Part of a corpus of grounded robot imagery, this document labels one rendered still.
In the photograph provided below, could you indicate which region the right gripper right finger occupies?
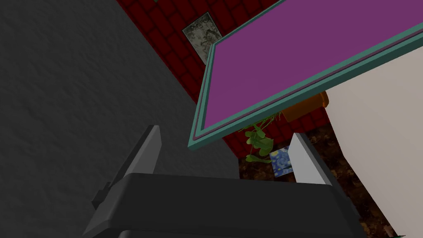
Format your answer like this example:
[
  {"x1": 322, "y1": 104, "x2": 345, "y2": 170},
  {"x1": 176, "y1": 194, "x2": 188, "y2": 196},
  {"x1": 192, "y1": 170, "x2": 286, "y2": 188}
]
[{"x1": 288, "y1": 133, "x2": 333, "y2": 186}]

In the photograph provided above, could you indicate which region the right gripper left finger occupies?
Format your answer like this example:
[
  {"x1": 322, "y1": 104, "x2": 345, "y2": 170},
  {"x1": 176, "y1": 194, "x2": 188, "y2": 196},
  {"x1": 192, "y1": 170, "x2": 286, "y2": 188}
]
[{"x1": 112, "y1": 125, "x2": 162, "y2": 189}]

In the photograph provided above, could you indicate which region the green leafy plant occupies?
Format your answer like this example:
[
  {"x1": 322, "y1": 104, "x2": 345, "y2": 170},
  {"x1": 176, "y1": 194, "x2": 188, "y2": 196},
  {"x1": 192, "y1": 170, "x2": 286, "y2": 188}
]
[{"x1": 238, "y1": 113, "x2": 281, "y2": 164}]

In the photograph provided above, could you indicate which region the orange plant pot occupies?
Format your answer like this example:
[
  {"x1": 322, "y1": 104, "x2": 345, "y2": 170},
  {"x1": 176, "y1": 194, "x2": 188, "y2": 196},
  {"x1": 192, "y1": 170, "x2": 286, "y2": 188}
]
[{"x1": 280, "y1": 91, "x2": 330, "y2": 122}]

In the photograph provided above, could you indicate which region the purple door leaf teal edge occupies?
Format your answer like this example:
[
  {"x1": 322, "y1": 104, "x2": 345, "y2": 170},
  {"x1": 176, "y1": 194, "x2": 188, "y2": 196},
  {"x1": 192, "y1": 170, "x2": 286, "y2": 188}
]
[{"x1": 187, "y1": 0, "x2": 423, "y2": 151}]

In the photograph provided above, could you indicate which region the blue starry wall picture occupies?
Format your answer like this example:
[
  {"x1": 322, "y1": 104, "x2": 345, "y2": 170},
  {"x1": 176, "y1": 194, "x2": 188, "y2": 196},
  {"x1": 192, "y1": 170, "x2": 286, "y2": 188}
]
[{"x1": 269, "y1": 145, "x2": 295, "y2": 177}]

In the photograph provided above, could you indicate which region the grey mottled wall picture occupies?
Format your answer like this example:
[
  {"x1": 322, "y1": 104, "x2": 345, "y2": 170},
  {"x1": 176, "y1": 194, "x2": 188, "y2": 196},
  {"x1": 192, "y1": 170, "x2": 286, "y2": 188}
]
[{"x1": 182, "y1": 12, "x2": 223, "y2": 65}]

